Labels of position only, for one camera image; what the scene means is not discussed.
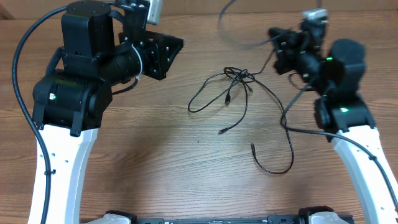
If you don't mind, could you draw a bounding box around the black usb cable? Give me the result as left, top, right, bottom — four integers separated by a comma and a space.
187, 70, 254, 135

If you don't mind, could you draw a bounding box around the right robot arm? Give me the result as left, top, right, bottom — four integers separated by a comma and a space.
269, 27, 397, 223

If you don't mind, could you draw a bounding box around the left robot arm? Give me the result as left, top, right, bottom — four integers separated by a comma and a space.
29, 1, 183, 223

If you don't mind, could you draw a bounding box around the cardboard backdrop panel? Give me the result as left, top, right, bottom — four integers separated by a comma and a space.
1, 0, 397, 19

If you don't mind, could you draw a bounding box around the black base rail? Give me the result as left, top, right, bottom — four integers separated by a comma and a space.
83, 205, 355, 224

